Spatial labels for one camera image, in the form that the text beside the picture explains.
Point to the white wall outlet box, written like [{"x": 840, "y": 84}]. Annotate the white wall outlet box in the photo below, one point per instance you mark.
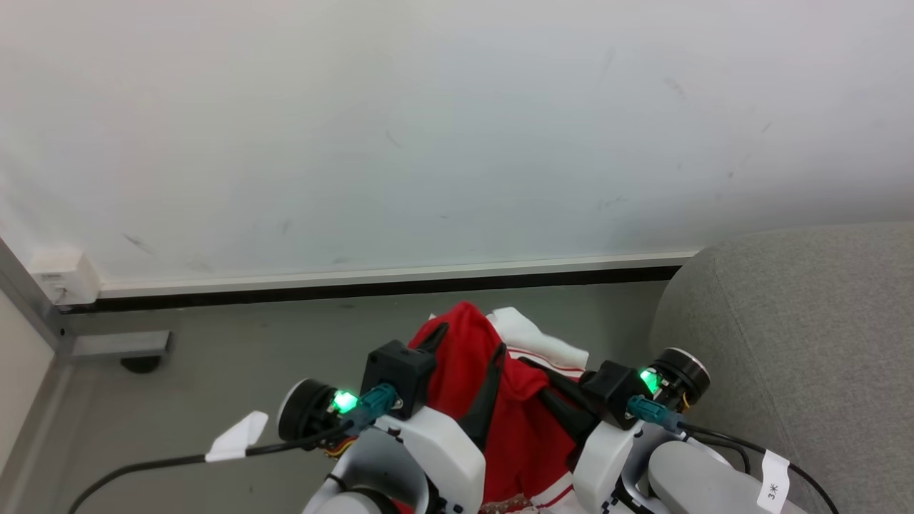
[{"x": 66, "y": 277}]

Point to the teal right camera connector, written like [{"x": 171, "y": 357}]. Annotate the teal right camera connector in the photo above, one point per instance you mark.
[{"x": 651, "y": 412}]

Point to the white and black baseboard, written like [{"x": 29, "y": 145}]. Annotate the white and black baseboard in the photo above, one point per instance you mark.
[{"x": 400, "y": 282}]

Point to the white tape tag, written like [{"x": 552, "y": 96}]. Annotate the white tape tag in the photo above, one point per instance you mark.
[{"x": 235, "y": 437}]

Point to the teal left camera connector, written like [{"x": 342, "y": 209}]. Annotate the teal left camera connector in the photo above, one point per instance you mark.
[{"x": 377, "y": 401}]

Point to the grey fabric sofa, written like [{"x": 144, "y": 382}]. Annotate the grey fabric sofa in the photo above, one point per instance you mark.
[{"x": 807, "y": 343}]

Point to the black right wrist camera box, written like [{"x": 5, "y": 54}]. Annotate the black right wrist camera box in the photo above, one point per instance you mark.
[{"x": 614, "y": 392}]

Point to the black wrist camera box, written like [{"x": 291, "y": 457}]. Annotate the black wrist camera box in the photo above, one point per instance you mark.
[
  {"x": 400, "y": 375},
  {"x": 614, "y": 392}
]

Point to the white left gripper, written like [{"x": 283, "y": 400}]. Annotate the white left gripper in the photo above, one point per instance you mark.
[{"x": 443, "y": 446}]

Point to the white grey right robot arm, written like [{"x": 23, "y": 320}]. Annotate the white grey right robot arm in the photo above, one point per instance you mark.
[{"x": 703, "y": 480}]

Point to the black door stop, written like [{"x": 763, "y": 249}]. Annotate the black door stop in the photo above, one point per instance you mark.
[{"x": 141, "y": 364}]

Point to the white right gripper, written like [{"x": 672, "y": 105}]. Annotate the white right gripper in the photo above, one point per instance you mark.
[{"x": 603, "y": 464}]

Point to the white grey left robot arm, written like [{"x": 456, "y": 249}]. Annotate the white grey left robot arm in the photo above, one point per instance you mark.
[{"x": 364, "y": 472}]

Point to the teal camera connector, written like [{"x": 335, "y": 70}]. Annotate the teal camera connector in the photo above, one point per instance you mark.
[
  {"x": 377, "y": 401},
  {"x": 651, "y": 412}
]

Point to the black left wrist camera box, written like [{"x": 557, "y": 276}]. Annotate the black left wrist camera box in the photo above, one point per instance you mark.
[{"x": 400, "y": 375}]

